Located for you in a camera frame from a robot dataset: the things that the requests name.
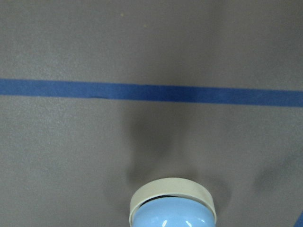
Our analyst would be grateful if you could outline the brown paper table mat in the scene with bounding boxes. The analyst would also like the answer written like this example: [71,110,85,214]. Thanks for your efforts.
[0,0,303,227]

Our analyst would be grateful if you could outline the blue call bell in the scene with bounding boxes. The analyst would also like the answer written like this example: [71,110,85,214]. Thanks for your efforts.
[129,177,217,227]

